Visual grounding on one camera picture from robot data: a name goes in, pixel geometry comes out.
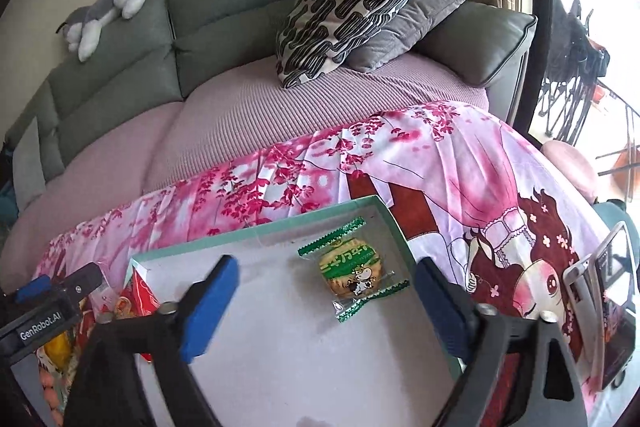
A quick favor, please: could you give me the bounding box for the black white patterned pillow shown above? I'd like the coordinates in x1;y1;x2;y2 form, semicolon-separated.
276;0;409;89

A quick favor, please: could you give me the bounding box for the teal cardboard tray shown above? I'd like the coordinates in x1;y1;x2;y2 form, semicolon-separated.
128;196;459;426

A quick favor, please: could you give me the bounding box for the light grey small cushion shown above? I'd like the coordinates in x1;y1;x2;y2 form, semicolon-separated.
12;118;46;213

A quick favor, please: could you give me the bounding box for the green wrapped round cookie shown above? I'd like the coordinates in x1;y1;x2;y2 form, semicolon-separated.
297;217;410;323

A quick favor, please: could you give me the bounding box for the grey white plush toy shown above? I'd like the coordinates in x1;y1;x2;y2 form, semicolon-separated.
55;0;145;63

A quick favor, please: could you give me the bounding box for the pink anime print cloth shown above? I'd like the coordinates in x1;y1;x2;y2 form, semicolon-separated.
36;102;606;404

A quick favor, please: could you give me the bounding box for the pink ribbed sofa cover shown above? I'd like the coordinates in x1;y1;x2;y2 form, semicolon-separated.
1;53;489;291

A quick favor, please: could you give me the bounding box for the green leather sofa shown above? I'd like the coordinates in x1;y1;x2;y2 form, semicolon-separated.
3;0;537;179

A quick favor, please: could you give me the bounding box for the red snack bag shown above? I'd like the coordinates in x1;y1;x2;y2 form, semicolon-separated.
114;270;160;363

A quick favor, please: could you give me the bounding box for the teal cloth item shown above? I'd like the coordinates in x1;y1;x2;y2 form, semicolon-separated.
0;181;18;228

